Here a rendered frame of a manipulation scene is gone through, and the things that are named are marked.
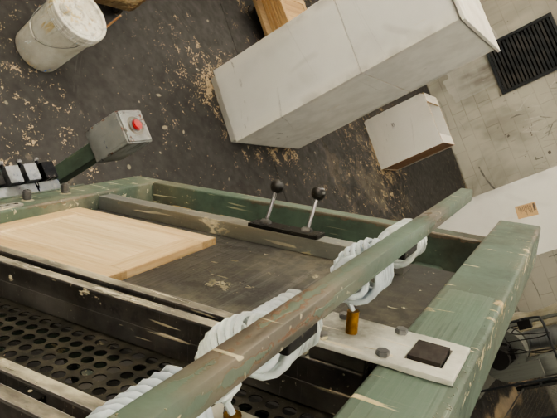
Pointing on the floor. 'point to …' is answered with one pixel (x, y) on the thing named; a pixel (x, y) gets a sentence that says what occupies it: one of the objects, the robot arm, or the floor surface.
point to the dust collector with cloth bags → (526, 349)
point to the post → (75, 164)
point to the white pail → (60, 32)
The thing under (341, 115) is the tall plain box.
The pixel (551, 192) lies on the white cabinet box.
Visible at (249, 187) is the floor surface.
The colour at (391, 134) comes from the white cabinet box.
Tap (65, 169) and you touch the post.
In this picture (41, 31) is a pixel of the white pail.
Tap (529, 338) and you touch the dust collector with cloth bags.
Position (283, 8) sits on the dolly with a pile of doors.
